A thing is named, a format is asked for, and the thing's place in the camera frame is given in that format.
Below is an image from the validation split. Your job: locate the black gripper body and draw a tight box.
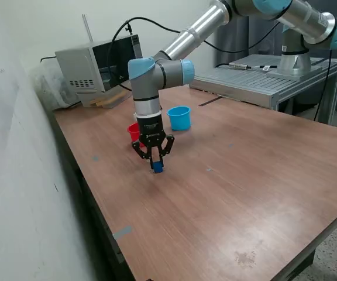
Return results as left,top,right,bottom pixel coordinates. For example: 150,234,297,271
136,113,167,147

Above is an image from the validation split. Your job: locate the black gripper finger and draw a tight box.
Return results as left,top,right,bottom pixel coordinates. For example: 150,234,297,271
131,139,154,171
156,133,176,169

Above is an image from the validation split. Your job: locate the red plastic bin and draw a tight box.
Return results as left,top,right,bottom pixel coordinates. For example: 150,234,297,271
126,122,146,148

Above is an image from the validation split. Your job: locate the blue plastic bin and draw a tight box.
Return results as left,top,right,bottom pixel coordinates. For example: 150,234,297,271
167,105,192,132

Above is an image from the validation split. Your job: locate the black tape strip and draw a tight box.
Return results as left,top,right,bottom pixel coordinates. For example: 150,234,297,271
198,96,224,107

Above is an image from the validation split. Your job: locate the long grey tape strip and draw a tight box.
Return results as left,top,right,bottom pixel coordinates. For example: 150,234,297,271
112,225,133,240

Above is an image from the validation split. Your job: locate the silver microwave oven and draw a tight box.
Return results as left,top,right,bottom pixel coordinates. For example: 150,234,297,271
54,34,146,102

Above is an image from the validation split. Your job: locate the aluminium mounting platform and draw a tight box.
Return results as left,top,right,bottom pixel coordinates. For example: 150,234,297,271
188,54,337,125

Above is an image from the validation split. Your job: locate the clear plastic storage container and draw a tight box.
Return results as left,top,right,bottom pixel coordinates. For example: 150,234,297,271
29,63,81,111

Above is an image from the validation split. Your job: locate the white rod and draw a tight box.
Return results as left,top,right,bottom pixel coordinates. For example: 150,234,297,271
81,13,94,43

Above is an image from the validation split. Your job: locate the black marker with tag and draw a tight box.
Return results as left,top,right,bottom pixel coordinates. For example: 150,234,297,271
252,64,278,72

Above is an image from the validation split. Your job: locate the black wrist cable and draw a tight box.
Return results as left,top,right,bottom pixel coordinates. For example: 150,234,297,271
108,16,282,88

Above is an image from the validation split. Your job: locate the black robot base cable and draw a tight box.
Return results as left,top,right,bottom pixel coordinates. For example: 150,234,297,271
313,48,333,121

